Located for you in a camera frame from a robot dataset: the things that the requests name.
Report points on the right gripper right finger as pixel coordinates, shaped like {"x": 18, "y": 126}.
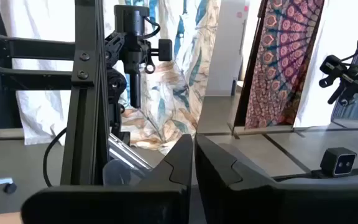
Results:
{"x": 244, "y": 205}

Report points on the dark wooden partition frame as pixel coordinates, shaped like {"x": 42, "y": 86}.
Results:
{"x": 248, "y": 77}

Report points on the leaf patterned curtain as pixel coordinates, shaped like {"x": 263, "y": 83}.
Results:
{"x": 172, "y": 93}

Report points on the mandala patterned tapestry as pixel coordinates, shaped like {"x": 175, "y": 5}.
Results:
{"x": 278, "y": 77}

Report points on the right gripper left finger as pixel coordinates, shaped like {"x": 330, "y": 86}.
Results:
{"x": 120, "y": 205}

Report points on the white backlit curtain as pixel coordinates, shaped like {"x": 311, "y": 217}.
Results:
{"x": 328, "y": 31}

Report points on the black frame post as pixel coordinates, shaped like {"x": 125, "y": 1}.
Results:
{"x": 85, "y": 124}

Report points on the clear plastic piece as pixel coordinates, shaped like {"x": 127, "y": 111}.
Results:
{"x": 120, "y": 172}

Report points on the white cloth backdrop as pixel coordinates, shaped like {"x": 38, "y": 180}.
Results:
{"x": 42, "y": 18}

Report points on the white board panel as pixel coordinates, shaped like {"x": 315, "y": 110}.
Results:
{"x": 225, "y": 46}

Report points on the small black cube camera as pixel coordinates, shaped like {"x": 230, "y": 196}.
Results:
{"x": 337, "y": 161}

